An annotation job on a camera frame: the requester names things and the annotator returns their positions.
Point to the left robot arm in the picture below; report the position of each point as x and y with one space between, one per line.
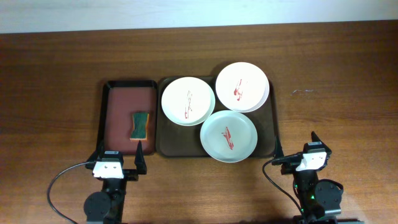
106 205

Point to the small black red tray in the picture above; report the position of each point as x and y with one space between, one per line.
120 100

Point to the green orange sponge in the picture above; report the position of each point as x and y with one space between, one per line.
140 122

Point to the white plate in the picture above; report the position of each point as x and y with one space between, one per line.
188 101
242 87

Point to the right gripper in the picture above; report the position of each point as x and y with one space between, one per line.
290 163

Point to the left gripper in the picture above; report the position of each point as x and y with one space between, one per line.
132 175

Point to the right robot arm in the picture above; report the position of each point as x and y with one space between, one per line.
318 199

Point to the pale blue plate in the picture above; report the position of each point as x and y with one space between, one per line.
228 136

